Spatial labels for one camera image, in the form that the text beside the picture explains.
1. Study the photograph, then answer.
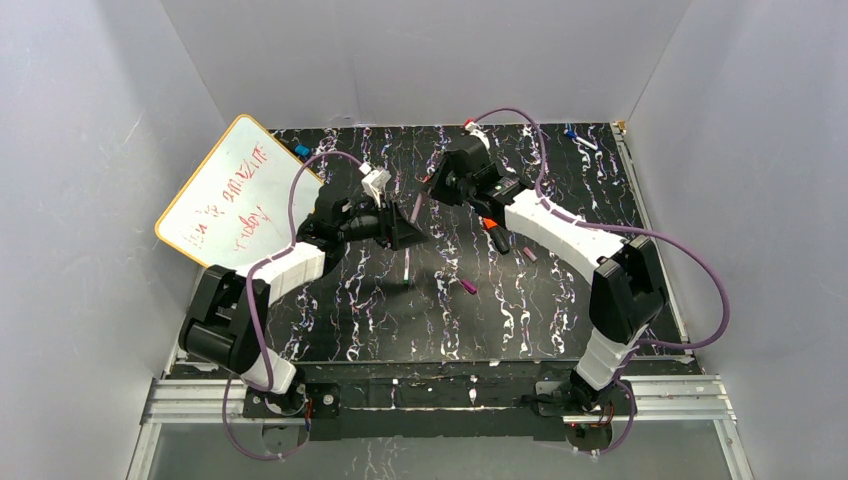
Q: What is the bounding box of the black orange highlighter marker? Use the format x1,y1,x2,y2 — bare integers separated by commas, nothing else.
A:
482,217,511,255

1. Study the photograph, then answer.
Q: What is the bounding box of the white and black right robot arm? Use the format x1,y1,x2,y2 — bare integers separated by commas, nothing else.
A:
425,134,668,411

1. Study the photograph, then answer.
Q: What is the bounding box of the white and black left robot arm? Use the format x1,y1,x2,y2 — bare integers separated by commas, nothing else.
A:
178,196,428,397

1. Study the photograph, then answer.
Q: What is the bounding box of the white green thin pen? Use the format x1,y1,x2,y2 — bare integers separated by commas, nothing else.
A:
403,249,411,286

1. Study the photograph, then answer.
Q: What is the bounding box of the magenta pen cap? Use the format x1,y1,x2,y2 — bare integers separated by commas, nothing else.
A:
460,279,478,295

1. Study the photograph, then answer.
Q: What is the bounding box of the mauve pen cap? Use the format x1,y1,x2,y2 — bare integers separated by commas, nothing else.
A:
522,247,538,262

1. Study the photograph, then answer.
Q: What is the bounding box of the blue marker cap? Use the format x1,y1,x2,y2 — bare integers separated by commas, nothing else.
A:
294,145,312,158

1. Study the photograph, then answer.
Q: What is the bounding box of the white blue marker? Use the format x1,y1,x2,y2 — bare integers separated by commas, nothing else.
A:
565,130,598,151

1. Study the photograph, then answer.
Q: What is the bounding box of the yellow framed whiteboard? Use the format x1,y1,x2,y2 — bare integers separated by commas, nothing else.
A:
155,114,324,270

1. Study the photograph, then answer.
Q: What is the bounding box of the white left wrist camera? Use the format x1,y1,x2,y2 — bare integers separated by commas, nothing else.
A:
359,163,391,208

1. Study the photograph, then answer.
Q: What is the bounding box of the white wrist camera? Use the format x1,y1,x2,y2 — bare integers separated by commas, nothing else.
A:
463,119,491,151
359,163,391,208

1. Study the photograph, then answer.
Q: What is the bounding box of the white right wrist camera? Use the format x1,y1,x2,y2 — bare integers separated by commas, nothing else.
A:
463,119,491,151

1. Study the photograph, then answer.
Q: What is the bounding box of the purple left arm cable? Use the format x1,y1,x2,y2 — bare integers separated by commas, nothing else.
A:
220,150,372,462

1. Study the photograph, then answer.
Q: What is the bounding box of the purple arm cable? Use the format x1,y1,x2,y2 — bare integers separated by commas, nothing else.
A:
220,150,372,462
473,107,732,457

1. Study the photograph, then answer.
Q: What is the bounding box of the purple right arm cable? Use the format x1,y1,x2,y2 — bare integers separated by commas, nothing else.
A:
473,107,732,457

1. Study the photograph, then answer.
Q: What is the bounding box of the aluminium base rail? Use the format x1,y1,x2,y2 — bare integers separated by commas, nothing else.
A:
142,375,737,425

